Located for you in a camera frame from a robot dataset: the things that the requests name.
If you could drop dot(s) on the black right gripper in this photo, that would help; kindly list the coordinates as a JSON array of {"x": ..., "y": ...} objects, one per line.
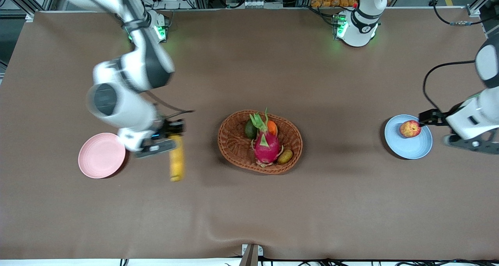
[{"x": 172, "y": 127}]

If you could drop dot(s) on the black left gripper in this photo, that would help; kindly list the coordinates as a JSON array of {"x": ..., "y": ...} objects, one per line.
[{"x": 433, "y": 117}]

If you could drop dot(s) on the red yellow apple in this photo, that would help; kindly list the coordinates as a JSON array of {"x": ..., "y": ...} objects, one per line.
[{"x": 410, "y": 129}]

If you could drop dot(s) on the yellow banana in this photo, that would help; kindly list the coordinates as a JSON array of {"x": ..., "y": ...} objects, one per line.
[{"x": 176, "y": 161}]

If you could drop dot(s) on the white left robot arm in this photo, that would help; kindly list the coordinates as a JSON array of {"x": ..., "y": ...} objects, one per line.
[{"x": 475, "y": 118}]

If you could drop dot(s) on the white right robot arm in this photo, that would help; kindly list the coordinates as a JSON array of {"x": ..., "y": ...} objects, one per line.
[{"x": 117, "y": 102}]

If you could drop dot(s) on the blue round plate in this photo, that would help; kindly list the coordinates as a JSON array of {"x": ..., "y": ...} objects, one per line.
[{"x": 409, "y": 147}]

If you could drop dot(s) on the brown wicker basket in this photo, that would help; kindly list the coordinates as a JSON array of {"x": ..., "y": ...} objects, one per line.
[{"x": 234, "y": 145}]

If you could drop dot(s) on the dark green avocado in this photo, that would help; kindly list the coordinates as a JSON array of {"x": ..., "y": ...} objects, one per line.
[{"x": 250, "y": 130}]

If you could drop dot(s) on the pink round plate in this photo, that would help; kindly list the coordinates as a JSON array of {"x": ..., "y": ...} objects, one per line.
[{"x": 99, "y": 157}]

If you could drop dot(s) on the pink dragon fruit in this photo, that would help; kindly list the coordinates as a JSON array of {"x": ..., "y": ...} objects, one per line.
[{"x": 267, "y": 145}]

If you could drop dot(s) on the orange fruit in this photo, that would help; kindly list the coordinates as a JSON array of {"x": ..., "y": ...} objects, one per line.
[{"x": 272, "y": 127}]

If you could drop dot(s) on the brown table cloth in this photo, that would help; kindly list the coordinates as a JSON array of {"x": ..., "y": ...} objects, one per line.
[{"x": 249, "y": 63}]

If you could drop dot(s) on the brown green kiwi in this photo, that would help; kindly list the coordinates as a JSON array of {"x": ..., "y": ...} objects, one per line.
[{"x": 285, "y": 156}]

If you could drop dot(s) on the white terminal strip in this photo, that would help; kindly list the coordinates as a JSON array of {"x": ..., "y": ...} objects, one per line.
[{"x": 257, "y": 4}]

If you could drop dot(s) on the metal table bracket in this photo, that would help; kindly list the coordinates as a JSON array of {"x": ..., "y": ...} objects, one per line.
[{"x": 249, "y": 258}]

